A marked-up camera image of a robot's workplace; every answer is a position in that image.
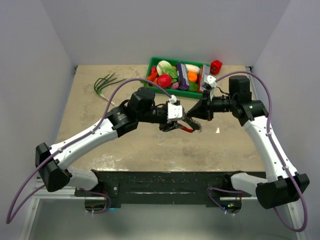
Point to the red bell pepper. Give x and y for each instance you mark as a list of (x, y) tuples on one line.
[(215, 67)]

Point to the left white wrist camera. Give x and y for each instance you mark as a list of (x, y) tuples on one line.
[(175, 111)]

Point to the purple sweet potato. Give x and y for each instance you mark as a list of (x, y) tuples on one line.
[(175, 86)]

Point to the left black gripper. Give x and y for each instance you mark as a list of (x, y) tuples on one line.
[(168, 125)]

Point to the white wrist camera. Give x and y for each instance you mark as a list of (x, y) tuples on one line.
[(209, 83), (175, 111)]

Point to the red apple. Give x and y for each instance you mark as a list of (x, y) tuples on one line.
[(164, 81)]

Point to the white radish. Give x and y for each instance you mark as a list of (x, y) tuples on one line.
[(192, 68)]

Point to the red chili pepper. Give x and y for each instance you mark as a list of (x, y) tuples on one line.
[(153, 74)]

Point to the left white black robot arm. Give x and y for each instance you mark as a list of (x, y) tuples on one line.
[(54, 163)]

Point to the red grey box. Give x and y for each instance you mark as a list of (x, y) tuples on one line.
[(203, 73)]

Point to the white green cabbage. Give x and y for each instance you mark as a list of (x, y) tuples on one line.
[(164, 67)]

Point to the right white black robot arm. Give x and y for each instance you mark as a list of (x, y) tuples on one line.
[(283, 183)]

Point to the orange fruit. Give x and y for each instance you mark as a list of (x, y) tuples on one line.
[(192, 76)]

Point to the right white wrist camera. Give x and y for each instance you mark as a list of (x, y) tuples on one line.
[(209, 83)]

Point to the green plastic bin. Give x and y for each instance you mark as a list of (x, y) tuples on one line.
[(179, 93)]

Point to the black base frame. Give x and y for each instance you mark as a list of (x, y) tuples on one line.
[(154, 188)]

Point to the green spring onion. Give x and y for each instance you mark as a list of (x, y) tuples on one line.
[(104, 82)]

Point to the purple white box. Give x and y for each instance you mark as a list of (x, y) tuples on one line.
[(182, 74)]

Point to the green vegetable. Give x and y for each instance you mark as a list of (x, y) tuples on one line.
[(193, 87)]

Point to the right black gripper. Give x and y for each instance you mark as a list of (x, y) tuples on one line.
[(202, 110)]

